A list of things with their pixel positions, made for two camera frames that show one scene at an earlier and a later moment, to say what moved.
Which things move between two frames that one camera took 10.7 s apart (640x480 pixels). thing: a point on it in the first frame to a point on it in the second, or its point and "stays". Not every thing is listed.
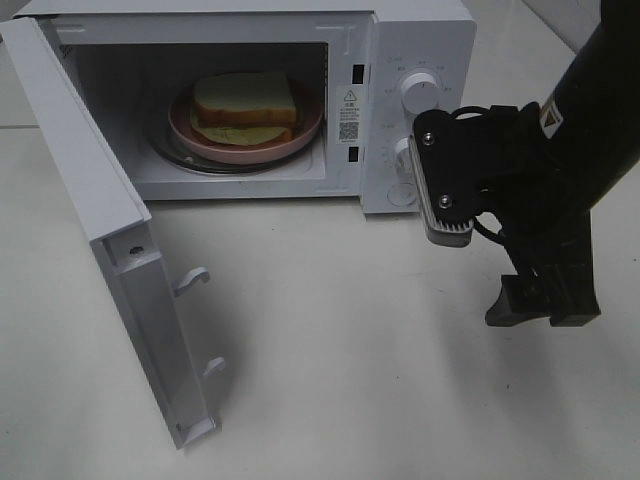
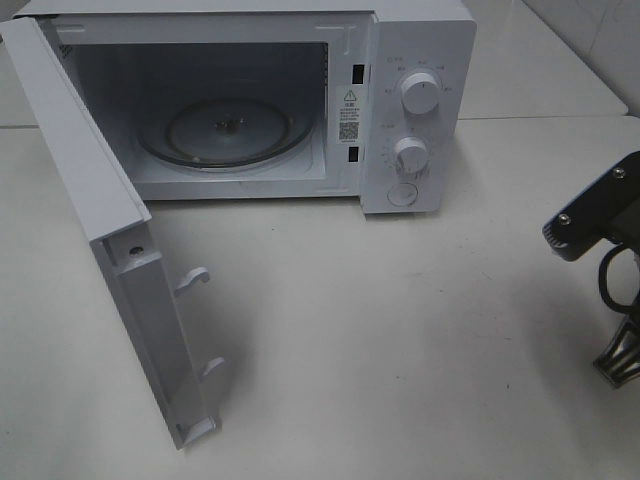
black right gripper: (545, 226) to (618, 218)
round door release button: (401, 195) stays
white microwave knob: (420, 93) stays
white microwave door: (120, 231) stays
